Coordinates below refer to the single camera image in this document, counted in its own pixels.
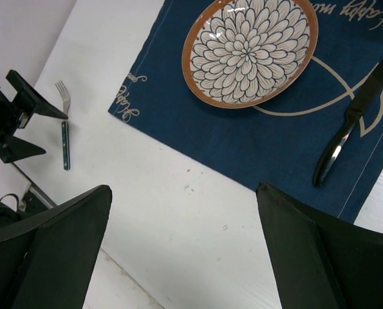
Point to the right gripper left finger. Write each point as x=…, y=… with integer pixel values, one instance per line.
x=47, y=259

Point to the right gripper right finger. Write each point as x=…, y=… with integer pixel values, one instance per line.
x=318, y=260

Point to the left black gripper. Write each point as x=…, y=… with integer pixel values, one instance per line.
x=16, y=114

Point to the teal patterned handle cutlery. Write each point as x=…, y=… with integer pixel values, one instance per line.
x=66, y=102

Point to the dark blue cloth napkin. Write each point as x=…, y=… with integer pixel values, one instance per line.
x=280, y=141

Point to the black table knife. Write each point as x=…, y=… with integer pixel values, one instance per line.
x=354, y=112

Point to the floral patterned plate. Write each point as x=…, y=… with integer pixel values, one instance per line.
x=239, y=54

